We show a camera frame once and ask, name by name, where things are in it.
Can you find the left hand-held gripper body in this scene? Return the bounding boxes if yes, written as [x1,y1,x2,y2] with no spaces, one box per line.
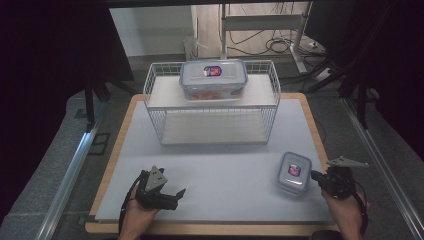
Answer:
[134,165,180,211]

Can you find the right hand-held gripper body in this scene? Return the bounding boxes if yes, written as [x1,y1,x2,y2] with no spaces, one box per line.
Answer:
[319,156,370,200]

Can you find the small clear food container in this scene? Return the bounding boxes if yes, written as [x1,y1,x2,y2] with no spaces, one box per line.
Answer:
[275,151,313,197]

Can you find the white wire two-tier rack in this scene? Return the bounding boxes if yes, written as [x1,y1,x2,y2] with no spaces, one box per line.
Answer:
[143,60,282,147]

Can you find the large clear food container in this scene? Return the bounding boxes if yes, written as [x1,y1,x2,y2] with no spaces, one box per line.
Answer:
[178,58,249,102]

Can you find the person's right hand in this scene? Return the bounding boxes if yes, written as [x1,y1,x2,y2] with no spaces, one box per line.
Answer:
[320,189,367,232]

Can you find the person's left hand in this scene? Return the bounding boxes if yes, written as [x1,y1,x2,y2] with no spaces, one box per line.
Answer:
[120,190,160,236]

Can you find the pale grey table mat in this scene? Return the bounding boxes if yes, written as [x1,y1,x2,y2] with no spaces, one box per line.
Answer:
[94,98,336,224]

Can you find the black metal stand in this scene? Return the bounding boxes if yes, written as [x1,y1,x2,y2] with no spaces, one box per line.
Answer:
[339,75,372,131]
[82,77,135,133]

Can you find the white power strip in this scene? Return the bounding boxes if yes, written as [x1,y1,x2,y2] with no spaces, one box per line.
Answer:
[314,67,334,83]

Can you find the black curtain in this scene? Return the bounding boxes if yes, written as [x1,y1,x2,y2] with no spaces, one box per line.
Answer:
[333,0,424,164]
[0,0,135,221]

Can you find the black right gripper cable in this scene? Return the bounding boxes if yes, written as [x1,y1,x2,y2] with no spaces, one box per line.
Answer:
[349,179,370,236]

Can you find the aluminium rail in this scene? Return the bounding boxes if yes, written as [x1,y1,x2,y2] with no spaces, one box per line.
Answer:
[34,127,100,240]
[342,97,424,240]

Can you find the black floor cables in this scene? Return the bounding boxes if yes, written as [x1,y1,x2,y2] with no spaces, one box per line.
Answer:
[228,29,327,58]

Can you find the white metal desk frame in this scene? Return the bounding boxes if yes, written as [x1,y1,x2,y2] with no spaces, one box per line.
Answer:
[219,2,310,75]

